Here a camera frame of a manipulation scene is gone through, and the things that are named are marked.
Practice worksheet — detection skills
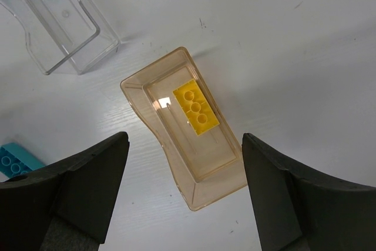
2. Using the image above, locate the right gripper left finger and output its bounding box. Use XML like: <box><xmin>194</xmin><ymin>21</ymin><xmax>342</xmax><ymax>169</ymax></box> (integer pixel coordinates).
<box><xmin>1</xmin><ymin>132</ymin><xmax>129</xmax><ymax>250</ymax></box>

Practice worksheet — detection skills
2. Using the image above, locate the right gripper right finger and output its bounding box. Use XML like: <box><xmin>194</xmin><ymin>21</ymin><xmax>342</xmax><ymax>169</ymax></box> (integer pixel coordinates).
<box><xmin>242</xmin><ymin>133</ymin><xmax>375</xmax><ymax>250</ymax></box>

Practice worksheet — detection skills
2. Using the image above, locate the teal rectangular lego brick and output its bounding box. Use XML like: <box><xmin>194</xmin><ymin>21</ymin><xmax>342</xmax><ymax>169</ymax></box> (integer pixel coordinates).
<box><xmin>1</xmin><ymin>143</ymin><xmax>45</xmax><ymax>178</ymax></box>

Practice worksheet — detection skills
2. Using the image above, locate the small yellow lego brick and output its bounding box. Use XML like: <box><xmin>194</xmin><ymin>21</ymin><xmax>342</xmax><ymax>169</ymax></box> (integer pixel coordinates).
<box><xmin>173</xmin><ymin>79</ymin><xmax>220</xmax><ymax>136</ymax></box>

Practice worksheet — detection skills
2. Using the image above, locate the orange tinted plastic container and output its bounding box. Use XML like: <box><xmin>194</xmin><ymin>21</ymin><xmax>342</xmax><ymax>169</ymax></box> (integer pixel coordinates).
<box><xmin>120</xmin><ymin>47</ymin><xmax>247</xmax><ymax>211</ymax></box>

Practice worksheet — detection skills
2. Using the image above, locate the clear plastic container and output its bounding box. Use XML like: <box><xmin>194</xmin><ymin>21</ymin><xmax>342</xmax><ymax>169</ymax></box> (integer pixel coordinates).
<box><xmin>1</xmin><ymin>0</ymin><xmax>120</xmax><ymax>75</ymax></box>

